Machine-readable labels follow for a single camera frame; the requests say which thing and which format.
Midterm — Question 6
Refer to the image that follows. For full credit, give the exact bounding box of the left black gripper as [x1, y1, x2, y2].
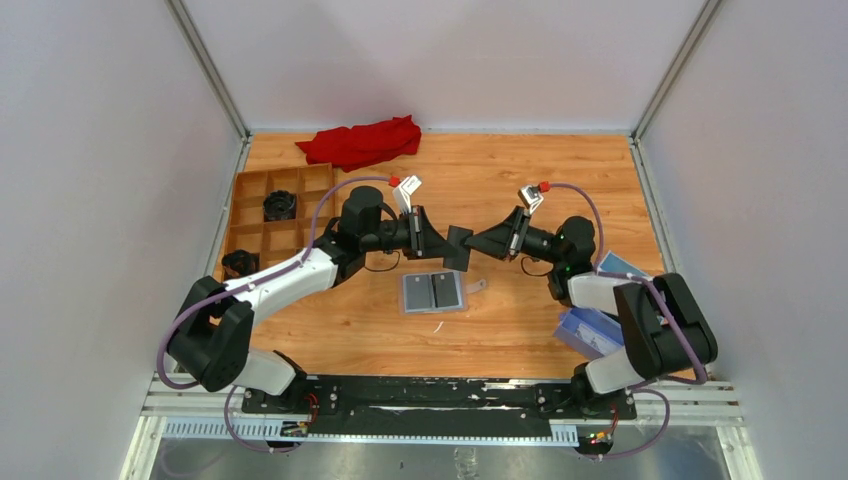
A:
[361, 206, 457, 261]

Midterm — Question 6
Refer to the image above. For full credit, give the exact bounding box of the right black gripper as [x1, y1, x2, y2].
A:
[466, 207, 566, 267]

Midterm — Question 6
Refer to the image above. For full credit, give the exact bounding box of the dark grey credit card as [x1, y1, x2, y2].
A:
[443, 225, 474, 272]

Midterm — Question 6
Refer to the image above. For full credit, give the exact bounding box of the blue plastic box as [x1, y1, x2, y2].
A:
[553, 252, 651, 360]

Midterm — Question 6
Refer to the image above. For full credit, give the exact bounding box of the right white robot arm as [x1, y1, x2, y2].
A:
[461, 182, 718, 418]

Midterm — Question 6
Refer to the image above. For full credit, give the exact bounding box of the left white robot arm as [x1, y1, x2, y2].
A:
[156, 176, 470, 413]

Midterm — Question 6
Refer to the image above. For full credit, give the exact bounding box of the red cloth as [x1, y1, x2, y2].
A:
[295, 115, 422, 172]

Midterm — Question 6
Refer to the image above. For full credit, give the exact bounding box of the black round part upper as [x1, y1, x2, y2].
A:
[262, 190, 297, 222]

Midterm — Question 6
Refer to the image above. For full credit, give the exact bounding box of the black round part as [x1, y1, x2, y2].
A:
[262, 190, 297, 222]
[220, 249, 260, 281]

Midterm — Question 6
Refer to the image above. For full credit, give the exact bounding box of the brown compartment tray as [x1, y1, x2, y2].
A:
[215, 165, 336, 281]

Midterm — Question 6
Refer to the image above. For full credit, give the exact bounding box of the black round part lower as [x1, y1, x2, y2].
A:
[220, 249, 260, 281]

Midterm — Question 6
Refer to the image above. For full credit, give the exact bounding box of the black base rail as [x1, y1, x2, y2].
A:
[236, 375, 636, 440]

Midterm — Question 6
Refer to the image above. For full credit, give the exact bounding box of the aluminium frame rail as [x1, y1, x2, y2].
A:
[122, 375, 762, 479]

